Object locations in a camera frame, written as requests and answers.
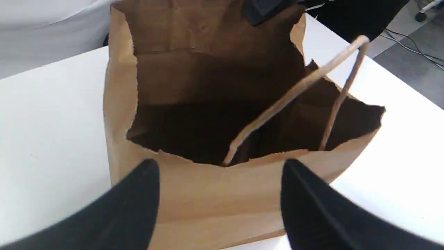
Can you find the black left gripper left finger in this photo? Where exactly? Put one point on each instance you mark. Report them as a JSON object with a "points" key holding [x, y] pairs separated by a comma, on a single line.
{"points": [[122, 219]]}

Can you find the office chair base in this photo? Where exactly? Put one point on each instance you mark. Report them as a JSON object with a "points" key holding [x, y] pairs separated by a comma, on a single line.
{"points": [[426, 5]]}

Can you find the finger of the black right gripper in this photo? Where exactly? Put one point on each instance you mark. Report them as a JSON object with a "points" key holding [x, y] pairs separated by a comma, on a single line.
{"points": [[257, 12]]}

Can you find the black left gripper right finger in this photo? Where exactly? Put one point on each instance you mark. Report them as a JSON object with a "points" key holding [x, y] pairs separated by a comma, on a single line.
{"points": [[317, 217]]}

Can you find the white draped backdrop cloth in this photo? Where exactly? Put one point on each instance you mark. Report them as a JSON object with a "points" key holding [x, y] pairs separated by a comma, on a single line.
{"points": [[35, 33]]}

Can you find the brown paper bag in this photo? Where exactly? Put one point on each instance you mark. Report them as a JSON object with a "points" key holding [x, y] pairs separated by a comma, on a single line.
{"points": [[184, 78]]}

